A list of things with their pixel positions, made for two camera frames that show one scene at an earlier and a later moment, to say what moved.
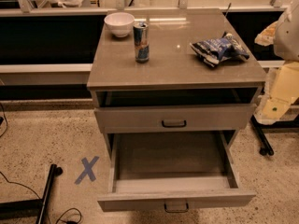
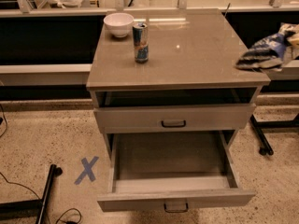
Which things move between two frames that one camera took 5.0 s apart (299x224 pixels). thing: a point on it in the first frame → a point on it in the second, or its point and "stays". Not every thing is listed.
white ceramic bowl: x=120 y=23 stays
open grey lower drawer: x=171 y=170 stays
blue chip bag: x=214 y=50 → x=274 y=51
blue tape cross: x=88 y=169 stays
